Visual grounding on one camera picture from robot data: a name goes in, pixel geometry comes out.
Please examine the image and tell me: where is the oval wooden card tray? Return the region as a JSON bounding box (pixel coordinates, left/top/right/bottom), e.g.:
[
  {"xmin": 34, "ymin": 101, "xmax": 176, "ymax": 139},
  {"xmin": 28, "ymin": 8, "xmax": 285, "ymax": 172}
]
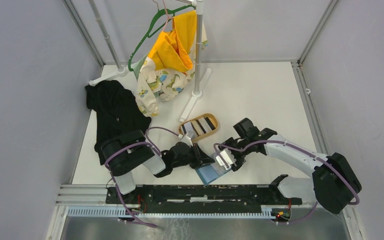
[{"xmin": 178, "ymin": 113, "xmax": 219, "ymax": 143}]

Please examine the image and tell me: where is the yellow dinosaur print jacket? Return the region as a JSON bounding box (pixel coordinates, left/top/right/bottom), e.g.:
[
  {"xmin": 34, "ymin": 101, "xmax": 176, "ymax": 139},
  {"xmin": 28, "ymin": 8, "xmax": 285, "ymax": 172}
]
[{"xmin": 134, "ymin": 10, "xmax": 197, "ymax": 117}]

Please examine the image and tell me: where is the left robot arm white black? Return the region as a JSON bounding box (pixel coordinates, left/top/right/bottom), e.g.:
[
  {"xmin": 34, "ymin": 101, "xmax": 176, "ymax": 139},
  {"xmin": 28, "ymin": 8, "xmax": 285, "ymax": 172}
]
[{"xmin": 97, "ymin": 130, "xmax": 215, "ymax": 204}]

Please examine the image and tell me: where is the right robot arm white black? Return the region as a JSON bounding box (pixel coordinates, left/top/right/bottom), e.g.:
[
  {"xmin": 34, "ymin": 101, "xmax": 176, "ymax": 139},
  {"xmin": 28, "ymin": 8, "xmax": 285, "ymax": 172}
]
[{"xmin": 213, "ymin": 118, "xmax": 362, "ymax": 214}]

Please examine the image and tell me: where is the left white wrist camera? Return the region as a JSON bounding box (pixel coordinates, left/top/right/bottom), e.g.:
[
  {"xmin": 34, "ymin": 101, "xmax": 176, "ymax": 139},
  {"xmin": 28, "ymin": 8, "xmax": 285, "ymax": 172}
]
[{"xmin": 180, "ymin": 131, "xmax": 195, "ymax": 147}]

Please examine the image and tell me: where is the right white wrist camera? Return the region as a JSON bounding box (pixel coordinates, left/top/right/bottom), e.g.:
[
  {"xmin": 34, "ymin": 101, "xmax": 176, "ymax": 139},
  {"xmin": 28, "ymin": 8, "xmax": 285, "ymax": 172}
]
[{"xmin": 215, "ymin": 148, "xmax": 236, "ymax": 170}]

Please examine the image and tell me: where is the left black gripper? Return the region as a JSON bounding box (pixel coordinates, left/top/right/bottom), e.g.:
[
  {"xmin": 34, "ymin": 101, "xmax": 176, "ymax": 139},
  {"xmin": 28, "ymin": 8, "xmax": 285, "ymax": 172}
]
[{"xmin": 172, "ymin": 142, "xmax": 215, "ymax": 170}]

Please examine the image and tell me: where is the blue card holder wallet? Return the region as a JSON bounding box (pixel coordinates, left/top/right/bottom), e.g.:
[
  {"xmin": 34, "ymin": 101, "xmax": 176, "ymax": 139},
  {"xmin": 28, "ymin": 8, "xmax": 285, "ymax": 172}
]
[{"xmin": 195, "ymin": 160, "xmax": 232, "ymax": 186}]

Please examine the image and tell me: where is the white metal clothes rack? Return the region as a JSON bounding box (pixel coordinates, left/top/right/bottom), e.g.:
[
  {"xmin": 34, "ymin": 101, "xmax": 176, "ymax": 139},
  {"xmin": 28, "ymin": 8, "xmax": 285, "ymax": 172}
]
[{"xmin": 88, "ymin": 0, "xmax": 212, "ymax": 122}]

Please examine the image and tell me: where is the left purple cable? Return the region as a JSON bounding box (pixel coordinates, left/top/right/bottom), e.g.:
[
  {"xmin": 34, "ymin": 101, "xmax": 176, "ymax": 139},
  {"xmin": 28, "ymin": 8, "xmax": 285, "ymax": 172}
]
[{"xmin": 104, "ymin": 126, "xmax": 183, "ymax": 229}]

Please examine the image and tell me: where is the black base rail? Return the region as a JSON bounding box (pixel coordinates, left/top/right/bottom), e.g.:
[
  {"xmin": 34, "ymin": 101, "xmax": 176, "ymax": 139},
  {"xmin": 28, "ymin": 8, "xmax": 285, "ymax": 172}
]
[{"xmin": 122, "ymin": 184, "xmax": 303, "ymax": 214}]

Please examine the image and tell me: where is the black garment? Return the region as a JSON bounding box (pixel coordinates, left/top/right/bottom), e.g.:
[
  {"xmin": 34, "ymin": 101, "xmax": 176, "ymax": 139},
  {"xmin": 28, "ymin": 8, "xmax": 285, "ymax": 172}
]
[{"xmin": 84, "ymin": 80, "xmax": 152, "ymax": 165}]

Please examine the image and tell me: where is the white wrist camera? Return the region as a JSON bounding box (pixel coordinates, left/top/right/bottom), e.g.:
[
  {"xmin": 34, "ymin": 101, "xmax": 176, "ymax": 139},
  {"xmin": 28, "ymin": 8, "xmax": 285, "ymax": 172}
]
[
  {"xmin": 180, "ymin": 131, "xmax": 195, "ymax": 147},
  {"xmin": 215, "ymin": 148, "xmax": 236, "ymax": 170}
]

